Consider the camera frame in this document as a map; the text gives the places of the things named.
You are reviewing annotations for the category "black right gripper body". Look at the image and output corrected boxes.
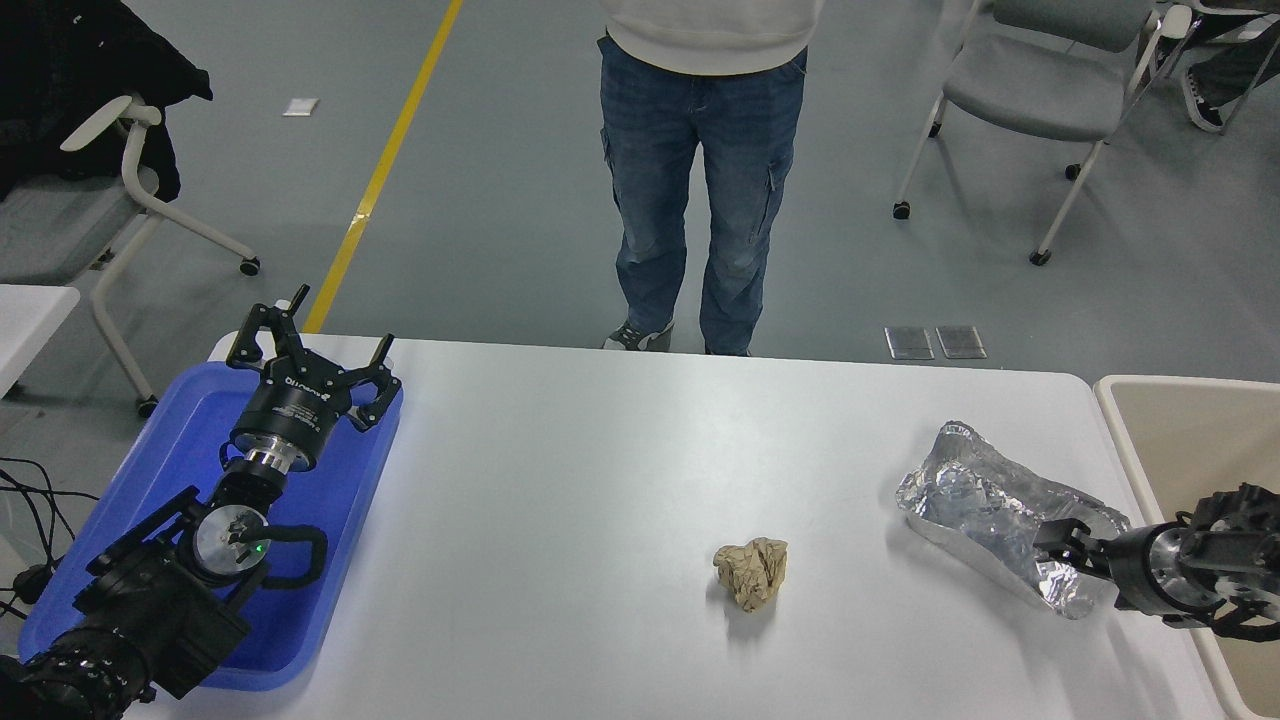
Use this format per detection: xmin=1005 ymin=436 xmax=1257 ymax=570
xmin=1104 ymin=527 xmax=1172 ymax=614

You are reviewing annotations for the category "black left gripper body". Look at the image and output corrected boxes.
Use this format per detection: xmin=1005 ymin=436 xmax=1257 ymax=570
xmin=230 ymin=370 xmax=353 ymax=472

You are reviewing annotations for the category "foil plate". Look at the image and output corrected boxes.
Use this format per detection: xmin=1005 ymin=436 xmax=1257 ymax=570
xmin=895 ymin=420 xmax=1132 ymax=621

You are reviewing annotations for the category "blue plastic tray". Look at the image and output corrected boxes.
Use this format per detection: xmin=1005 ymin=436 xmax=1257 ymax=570
xmin=18 ymin=361 xmax=405 ymax=693

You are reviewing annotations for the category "large pale bin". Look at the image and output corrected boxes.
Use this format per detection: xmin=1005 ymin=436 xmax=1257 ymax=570
xmin=1093 ymin=375 xmax=1280 ymax=720

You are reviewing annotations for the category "small white table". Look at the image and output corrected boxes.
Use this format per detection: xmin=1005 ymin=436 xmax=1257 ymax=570
xmin=0 ymin=284 xmax=81 ymax=401

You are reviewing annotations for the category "crumpled tan paper ball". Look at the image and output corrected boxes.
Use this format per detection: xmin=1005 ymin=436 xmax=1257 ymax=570
xmin=712 ymin=537 xmax=790 ymax=614

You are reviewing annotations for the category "person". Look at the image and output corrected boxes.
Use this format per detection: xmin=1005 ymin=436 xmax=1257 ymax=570
xmin=597 ymin=0 xmax=827 ymax=357
xmin=1180 ymin=35 xmax=1280 ymax=134

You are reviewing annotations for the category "black jacket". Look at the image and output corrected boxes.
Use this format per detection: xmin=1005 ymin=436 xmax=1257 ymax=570
xmin=0 ymin=0 xmax=214 ymax=204

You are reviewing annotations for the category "grey chair white frame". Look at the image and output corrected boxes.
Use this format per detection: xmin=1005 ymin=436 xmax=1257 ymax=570
xmin=892 ymin=0 xmax=1196 ymax=267
xmin=0 ymin=95 xmax=263 ymax=419

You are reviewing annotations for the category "black cable with plug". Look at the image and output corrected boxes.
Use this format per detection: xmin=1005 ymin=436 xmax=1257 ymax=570
xmin=0 ymin=457 xmax=101 ymax=621

